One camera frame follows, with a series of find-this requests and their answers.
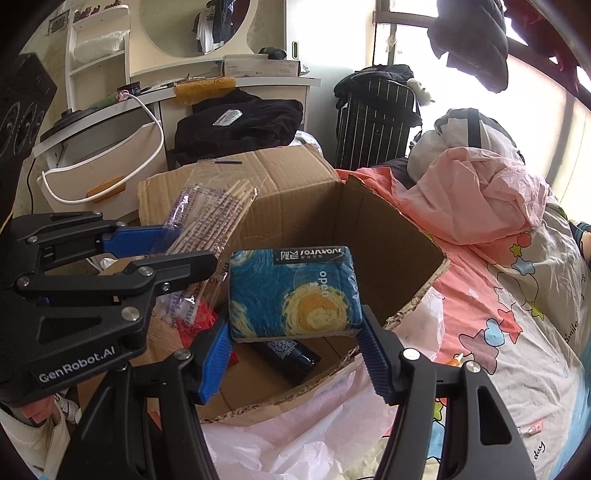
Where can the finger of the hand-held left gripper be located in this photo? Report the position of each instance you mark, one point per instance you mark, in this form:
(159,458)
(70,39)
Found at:
(134,237)
(152,274)

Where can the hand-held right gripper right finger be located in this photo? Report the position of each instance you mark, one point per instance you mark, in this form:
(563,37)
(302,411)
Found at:
(376,364)

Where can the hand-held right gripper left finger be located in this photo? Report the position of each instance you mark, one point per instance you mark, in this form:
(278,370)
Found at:
(214,364)

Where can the red gift box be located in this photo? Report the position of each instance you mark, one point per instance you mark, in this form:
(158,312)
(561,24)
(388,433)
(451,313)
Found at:
(203,323)

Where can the dark blue bottle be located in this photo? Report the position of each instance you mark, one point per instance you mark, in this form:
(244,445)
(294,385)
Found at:
(288,357)

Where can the clear bag of cotton swabs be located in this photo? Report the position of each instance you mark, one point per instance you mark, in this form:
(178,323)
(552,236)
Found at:
(212,217)

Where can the blue painted tissue pack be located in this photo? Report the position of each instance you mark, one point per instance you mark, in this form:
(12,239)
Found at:
(295,295)

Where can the brown cardboard box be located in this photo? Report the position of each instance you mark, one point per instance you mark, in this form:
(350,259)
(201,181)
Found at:
(295,198)

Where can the white dressing desk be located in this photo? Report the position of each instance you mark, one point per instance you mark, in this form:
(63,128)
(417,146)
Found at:
(106,152)

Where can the cream cloth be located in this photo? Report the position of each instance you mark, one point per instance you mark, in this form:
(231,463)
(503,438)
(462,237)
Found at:
(32,443)

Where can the white plastic bag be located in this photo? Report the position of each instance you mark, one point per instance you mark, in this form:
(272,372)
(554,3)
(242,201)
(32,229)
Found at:
(300,443)

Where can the printed cartoon bed sheet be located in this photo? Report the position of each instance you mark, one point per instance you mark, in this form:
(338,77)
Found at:
(508,323)

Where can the black folded clothes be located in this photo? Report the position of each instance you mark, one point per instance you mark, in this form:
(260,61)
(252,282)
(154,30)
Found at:
(235,124)

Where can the black speaker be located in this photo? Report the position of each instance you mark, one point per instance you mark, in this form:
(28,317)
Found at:
(21,120)

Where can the orange brush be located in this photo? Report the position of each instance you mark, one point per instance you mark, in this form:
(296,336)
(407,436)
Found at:
(205,90)

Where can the white shelf unit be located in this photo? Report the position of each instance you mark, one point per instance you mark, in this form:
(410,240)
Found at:
(97,55)

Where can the pink quilt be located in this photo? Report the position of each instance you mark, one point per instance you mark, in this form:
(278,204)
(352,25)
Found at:
(471,198)

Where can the flat white box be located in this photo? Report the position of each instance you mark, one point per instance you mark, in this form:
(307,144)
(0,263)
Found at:
(258,67)

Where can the round mirror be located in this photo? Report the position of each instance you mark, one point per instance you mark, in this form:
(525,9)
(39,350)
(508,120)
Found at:
(194,27)

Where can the black striped suitcase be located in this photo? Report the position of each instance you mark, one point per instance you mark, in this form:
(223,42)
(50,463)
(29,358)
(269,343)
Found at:
(374,124)

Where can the white plush toy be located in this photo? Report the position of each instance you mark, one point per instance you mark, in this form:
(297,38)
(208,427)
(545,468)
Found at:
(421,90)

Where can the hanging dark garment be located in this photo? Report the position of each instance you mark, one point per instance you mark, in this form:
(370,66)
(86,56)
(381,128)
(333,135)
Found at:
(471,41)

